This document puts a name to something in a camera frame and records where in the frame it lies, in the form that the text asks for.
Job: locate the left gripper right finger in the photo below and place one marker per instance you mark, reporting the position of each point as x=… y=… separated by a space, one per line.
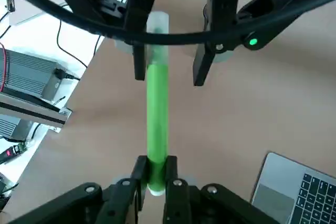
x=178 y=203

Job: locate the small device with red light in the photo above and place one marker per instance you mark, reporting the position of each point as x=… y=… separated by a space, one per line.
x=10 y=153

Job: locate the silver aluminium frame post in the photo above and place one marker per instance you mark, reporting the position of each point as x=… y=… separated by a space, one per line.
x=31 y=111

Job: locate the white equipment table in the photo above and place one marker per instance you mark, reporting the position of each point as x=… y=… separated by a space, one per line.
x=31 y=37

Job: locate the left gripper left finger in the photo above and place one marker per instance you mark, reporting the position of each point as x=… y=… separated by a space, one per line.
x=123 y=203

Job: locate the green pen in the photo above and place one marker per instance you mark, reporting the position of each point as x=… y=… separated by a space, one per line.
x=157 y=103

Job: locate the grey open laptop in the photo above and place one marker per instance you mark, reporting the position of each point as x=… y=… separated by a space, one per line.
x=315 y=197

